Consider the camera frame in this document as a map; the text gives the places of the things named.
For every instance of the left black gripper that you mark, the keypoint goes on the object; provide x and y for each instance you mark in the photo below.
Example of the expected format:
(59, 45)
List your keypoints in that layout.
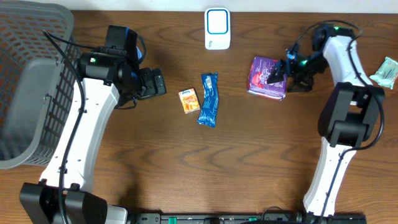
(150, 82)

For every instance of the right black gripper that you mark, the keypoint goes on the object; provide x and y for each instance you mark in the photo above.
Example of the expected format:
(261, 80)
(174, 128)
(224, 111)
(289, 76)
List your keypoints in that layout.
(292, 64)

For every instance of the pink purple liner pack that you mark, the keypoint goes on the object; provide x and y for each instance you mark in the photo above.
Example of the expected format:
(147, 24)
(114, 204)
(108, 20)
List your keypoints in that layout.
(257, 84)

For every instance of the orange Kleenex tissue pack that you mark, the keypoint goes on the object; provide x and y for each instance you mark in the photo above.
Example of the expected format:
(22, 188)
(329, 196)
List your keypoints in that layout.
(189, 100)

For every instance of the blue Oreo cookie pack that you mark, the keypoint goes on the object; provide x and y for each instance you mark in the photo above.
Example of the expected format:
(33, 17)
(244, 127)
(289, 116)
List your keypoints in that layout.
(209, 108)

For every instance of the green wet wipes pack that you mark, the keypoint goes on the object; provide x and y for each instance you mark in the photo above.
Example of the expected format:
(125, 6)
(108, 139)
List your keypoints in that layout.
(386, 74)

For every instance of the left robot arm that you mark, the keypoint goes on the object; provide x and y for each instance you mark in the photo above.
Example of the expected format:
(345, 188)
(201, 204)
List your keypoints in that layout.
(107, 78)

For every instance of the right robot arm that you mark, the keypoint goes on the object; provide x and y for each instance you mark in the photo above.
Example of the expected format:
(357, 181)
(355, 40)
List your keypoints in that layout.
(353, 117)

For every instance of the white barcode scanner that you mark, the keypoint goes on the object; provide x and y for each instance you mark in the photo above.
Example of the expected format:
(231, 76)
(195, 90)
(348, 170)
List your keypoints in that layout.
(217, 28)

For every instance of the grey plastic mesh basket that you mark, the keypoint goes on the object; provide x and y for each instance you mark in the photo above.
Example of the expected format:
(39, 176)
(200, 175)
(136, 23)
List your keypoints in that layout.
(36, 85)

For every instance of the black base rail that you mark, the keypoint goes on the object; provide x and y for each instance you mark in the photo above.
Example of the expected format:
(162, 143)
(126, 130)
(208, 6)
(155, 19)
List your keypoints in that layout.
(270, 217)

